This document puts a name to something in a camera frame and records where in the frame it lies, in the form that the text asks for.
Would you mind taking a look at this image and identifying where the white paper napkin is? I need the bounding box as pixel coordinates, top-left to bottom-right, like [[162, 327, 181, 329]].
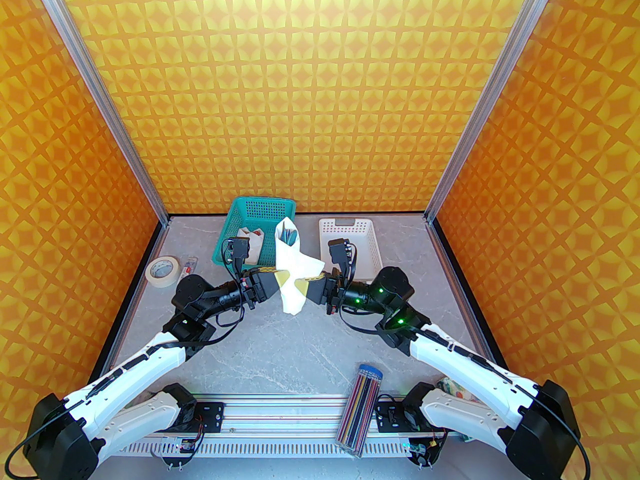
[[274, 216, 326, 315]]

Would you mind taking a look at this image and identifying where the white plastic basket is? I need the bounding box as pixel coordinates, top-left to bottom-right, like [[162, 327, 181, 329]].
[[318, 217, 383, 289]]

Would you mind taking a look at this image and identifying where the cream masking tape roll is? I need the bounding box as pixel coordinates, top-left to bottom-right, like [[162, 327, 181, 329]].
[[145, 256, 180, 289]]

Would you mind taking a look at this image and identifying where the teal plastic mesh basket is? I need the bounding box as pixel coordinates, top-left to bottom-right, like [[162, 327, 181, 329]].
[[212, 196, 298, 269]]

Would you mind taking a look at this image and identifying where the patterned tissue pack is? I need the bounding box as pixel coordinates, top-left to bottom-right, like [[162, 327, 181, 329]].
[[435, 375, 476, 401]]

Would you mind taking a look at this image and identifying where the clear case of coloured pencils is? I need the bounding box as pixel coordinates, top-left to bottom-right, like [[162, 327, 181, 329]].
[[336, 363, 383, 457]]

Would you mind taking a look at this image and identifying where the small electronics board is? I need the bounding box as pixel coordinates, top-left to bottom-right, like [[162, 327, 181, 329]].
[[159, 438, 199, 470], [406, 438, 445, 470]]

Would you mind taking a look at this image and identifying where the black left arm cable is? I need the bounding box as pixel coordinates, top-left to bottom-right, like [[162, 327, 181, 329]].
[[197, 260, 258, 346]]

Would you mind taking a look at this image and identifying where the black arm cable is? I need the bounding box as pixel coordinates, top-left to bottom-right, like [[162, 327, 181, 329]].
[[337, 255, 386, 335], [197, 260, 258, 346]]

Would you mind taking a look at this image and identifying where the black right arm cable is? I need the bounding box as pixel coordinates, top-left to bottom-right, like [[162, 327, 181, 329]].
[[337, 255, 386, 335]]

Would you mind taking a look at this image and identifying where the aluminium mounting rail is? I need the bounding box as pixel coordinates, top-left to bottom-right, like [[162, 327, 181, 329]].
[[107, 394, 466, 439]]

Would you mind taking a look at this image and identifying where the white slotted cable duct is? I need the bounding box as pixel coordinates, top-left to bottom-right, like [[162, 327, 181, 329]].
[[120, 438, 451, 458]]

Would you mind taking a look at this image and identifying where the aluminium frame post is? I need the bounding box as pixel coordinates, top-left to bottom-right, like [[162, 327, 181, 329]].
[[424, 0, 565, 224], [24, 0, 170, 225]]

